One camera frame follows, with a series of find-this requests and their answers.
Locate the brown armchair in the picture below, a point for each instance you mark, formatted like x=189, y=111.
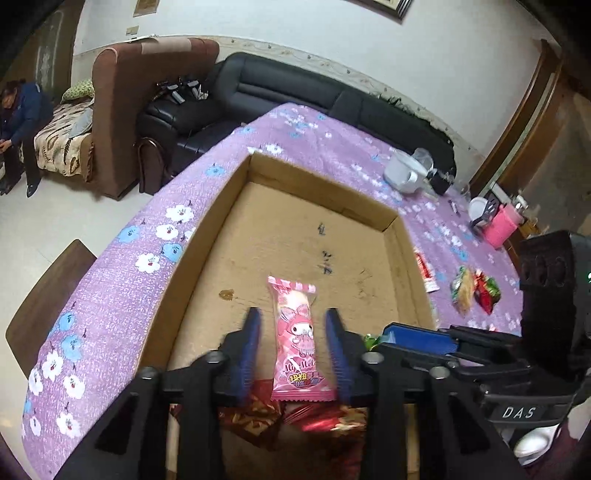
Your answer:
x=120, y=115

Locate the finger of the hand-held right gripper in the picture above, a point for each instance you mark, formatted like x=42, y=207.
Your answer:
x=415, y=339

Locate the clear plastic cup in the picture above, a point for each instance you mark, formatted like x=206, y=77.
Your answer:
x=424, y=159

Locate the pink snack packet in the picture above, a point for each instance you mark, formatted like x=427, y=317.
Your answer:
x=300, y=332

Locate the black cup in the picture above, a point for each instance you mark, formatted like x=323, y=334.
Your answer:
x=441, y=182

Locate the red gold snack packet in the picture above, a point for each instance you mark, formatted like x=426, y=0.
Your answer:
x=251, y=422

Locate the black leather sofa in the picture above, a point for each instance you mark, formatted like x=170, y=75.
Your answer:
x=258, y=87

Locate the white bowl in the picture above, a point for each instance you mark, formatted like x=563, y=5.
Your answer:
x=478, y=207

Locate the red white snack packet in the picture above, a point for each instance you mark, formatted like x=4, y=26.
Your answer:
x=425, y=272

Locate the wooden chair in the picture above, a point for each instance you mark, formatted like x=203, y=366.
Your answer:
x=46, y=300

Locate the printed blanket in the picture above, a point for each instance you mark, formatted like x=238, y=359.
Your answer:
x=60, y=138

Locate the framed wall picture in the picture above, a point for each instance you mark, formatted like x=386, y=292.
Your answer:
x=392, y=7

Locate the green pillow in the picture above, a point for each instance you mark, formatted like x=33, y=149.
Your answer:
x=78, y=90

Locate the pink container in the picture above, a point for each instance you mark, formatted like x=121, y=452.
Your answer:
x=501, y=226

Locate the shiny red snack packet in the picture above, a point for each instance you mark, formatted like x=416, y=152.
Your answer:
x=323, y=417

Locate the purple floral tablecloth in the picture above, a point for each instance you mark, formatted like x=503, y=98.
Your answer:
x=323, y=138

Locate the white cup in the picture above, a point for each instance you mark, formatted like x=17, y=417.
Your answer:
x=399, y=175

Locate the red green snack packet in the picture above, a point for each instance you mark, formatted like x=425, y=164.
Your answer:
x=487, y=290

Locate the yellow wall paper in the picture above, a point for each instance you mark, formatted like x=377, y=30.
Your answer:
x=145, y=7

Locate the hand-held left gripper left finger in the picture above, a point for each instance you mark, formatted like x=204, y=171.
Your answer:
x=249, y=350

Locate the wooden door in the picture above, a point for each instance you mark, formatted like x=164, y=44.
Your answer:
x=531, y=138

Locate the cardboard box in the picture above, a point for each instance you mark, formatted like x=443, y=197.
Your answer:
x=286, y=221

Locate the green yellow snack packet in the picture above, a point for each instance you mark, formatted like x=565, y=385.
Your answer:
x=463, y=290

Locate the black device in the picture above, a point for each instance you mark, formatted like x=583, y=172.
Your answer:
x=173, y=92
x=196, y=88

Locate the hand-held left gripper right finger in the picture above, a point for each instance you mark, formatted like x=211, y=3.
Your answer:
x=334, y=350

